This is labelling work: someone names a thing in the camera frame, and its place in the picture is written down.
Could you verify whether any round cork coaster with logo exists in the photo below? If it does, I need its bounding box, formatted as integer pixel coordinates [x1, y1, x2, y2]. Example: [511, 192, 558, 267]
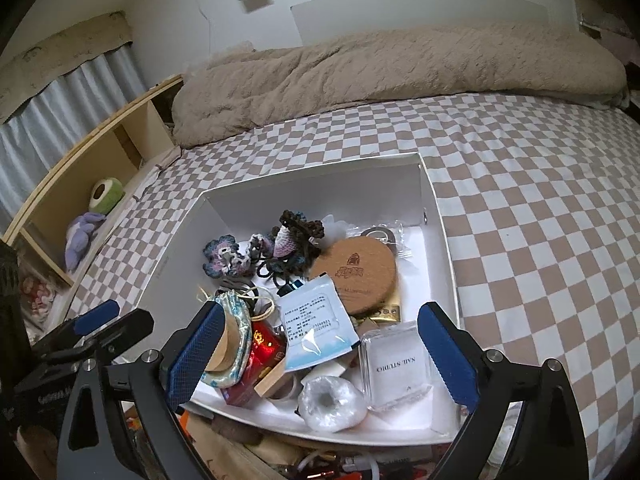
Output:
[309, 236, 397, 315]

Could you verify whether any purple plush toy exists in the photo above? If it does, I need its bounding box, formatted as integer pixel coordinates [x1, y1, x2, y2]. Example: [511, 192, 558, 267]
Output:
[64, 211, 106, 272]

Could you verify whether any wooden headboard shelf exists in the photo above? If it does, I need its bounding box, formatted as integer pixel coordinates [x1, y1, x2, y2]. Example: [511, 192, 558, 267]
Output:
[2, 75, 183, 287]

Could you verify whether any red small box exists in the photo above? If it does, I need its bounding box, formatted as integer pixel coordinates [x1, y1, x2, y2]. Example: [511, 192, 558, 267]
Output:
[221, 321, 286, 406]

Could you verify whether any wooden block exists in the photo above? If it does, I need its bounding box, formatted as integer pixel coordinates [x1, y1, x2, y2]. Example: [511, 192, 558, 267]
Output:
[254, 360, 288, 399]

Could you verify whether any green avocado plush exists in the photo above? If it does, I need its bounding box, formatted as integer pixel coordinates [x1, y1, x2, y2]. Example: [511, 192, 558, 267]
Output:
[89, 178, 125, 214]

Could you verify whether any purple crochet flower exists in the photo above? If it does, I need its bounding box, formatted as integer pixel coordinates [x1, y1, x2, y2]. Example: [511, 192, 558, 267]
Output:
[203, 234, 250, 278]

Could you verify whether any white blue mask packet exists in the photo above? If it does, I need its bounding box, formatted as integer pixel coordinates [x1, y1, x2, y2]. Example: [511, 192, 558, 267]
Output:
[277, 273, 360, 372]

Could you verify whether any white plastic bag roll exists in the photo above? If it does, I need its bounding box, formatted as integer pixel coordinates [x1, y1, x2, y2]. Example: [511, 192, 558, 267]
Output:
[297, 376, 368, 434]

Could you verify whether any clear acrylic box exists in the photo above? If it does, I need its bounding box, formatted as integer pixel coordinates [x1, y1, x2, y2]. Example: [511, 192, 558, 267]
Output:
[358, 321, 433, 412]

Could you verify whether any crochet hat doll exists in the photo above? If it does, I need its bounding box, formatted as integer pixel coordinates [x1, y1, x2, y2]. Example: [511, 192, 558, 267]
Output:
[248, 210, 326, 284]

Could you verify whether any grey curtain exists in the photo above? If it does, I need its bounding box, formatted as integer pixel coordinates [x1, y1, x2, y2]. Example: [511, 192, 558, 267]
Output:
[0, 44, 149, 229]

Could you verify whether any white storage box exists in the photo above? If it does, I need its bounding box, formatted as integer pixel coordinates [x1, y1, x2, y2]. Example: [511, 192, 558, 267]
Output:
[124, 154, 460, 448]

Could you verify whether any checkered bed sheet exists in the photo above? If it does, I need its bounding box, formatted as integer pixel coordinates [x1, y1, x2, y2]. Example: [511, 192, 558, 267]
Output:
[70, 94, 639, 479]

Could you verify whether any brown tape roll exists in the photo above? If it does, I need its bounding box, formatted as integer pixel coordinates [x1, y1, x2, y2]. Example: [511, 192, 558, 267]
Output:
[360, 226, 397, 252]

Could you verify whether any beige quilted blanket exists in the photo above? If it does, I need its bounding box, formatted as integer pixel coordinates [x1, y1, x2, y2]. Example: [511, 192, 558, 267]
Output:
[172, 23, 627, 148]

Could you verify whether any floral drawstring pouch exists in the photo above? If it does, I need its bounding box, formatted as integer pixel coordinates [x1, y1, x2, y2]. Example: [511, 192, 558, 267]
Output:
[201, 290, 253, 389]

